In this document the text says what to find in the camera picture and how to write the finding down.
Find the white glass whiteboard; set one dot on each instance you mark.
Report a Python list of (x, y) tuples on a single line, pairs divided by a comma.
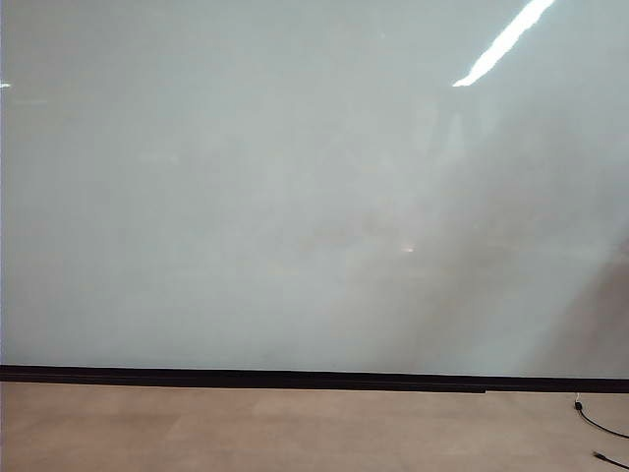
[(245, 172)]

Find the black whiteboard bottom rail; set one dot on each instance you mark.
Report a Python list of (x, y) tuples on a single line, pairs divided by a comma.
[(295, 380)]

